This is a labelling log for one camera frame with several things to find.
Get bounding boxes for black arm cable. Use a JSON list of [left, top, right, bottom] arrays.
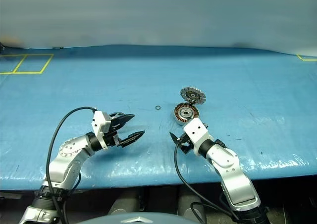
[[46, 107, 100, 224], [174, 143, 241, 224]]

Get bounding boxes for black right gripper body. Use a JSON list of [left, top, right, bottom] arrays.
[[177, 133, 194, 156]]

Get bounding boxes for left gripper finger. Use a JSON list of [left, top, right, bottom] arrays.
[[119, 130, 146, 148], [112, 113, 136, 131]]

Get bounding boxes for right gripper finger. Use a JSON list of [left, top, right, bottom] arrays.
[[169, 131, 183, 147]]

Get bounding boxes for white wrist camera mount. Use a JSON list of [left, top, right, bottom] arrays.
[[182, 117, 214, 157], [91, 111, 112, 149]]

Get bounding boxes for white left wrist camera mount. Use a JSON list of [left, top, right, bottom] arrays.
[[91, 111, 112, 149]]

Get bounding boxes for dark rounded shape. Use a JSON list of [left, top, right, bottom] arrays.
[[108, 189, 141, 216], [177, 186, 207, 224]]

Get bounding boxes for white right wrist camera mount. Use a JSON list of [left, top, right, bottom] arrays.
[[182, 117, 214, 157]]

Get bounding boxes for grey-blue robot torso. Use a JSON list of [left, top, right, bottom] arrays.
[[79, 209, 197, 224]]

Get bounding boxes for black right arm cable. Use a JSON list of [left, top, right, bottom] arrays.
[[174, 143, 241, 224]]

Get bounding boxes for round silver motor cover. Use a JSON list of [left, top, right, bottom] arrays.
[[179, 87, 207, 105]]

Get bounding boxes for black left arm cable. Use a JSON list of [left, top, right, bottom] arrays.
[[46, 107, 100, 224]]

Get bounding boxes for silver motor base copper windings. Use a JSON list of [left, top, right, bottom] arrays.
[[170, 102, 200, 126]]

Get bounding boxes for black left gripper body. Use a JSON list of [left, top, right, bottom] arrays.
[[103, 112, 124, 150]]

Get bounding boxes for blue plastic table cover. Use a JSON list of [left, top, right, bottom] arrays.
[[0, 44, 317, 191]]

